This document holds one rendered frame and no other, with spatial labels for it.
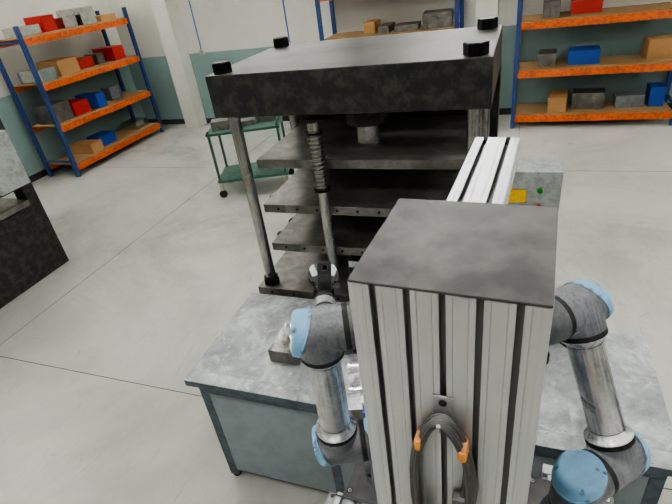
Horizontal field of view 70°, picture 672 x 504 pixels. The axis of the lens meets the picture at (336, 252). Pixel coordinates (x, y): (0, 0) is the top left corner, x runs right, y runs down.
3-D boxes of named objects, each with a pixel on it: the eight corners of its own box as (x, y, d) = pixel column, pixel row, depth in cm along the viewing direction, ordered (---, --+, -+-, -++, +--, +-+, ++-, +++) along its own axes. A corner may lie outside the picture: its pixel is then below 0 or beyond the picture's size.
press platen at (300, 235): (465, 263, 246) (465, 255, 243) (273, 250, 283) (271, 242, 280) (477, 200, 304) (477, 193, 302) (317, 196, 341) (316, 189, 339)
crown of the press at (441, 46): (487, 191, 211) (494, 42, 180) (232, 185, 255) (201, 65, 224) (497, 129, 278) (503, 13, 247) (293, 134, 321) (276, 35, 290)
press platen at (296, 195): (466, 220, 233) (466, 211, 231) (264, 212, 270) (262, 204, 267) (478, 163, 292) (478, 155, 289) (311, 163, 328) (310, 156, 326)
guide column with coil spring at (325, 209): (346, 333, 293) (315, 123, 226) (338, 332, 295) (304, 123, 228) (349, 327, 297) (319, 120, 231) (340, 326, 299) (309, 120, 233)
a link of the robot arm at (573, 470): (537, 493, 125) (542, 460, 118) (574, 468, 130) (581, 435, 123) (576, 533, 116) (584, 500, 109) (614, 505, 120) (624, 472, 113)
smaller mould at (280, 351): (299, 365, 225) (296, 354, 221) (270, 361, 230) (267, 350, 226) (314, 337, 241) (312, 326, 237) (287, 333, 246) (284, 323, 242)
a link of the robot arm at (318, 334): (369, 470, 136) (348, 322, 109) (317, 477, 137) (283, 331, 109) (365, 435, 147) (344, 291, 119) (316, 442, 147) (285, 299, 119)
